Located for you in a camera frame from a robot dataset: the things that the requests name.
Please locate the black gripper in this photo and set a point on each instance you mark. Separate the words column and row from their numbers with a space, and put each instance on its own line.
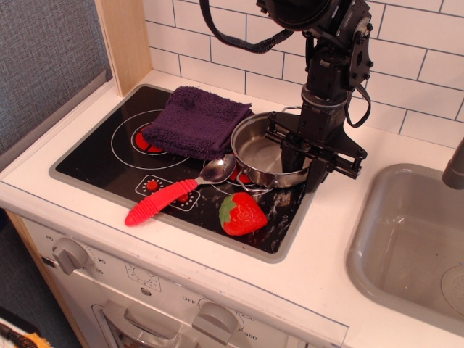
column 316, row 139

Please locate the stainless steel bowl pot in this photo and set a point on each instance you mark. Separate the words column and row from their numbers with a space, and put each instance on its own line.
column 259, row 158

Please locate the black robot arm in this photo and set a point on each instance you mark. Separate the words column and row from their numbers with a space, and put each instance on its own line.
column 337, row 62

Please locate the red toy strawberry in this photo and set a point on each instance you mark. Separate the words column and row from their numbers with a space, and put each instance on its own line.
column 239, row 214

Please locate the purple folded towel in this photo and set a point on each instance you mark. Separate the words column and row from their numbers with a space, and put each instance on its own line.
column 196, row 123

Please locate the grey sink basin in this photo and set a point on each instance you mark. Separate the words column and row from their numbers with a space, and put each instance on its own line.
column 407, row 251

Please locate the grey faucet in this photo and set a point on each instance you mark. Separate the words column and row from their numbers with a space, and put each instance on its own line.
column 453, row 175

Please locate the grey right oven knob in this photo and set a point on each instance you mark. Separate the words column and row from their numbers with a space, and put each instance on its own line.
column 216, row 322

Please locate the grey oven knob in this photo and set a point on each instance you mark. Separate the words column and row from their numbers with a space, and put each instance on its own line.
column 69, row 255
column 216, row 322

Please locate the black toy stovetop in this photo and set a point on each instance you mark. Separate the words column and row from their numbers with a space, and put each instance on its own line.
column 113, row 162

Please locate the grey left oven knob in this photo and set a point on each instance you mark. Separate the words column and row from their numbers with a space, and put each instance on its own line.
column 69, row 255

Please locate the yellow black object corner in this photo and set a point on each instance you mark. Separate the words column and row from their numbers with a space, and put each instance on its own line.
column 23, row 340

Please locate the red handled metal spoon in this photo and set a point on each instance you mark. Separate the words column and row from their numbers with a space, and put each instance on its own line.
column 215, row 172

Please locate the grey oven door handle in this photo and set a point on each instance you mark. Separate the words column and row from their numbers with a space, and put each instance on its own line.
column 139, row 326

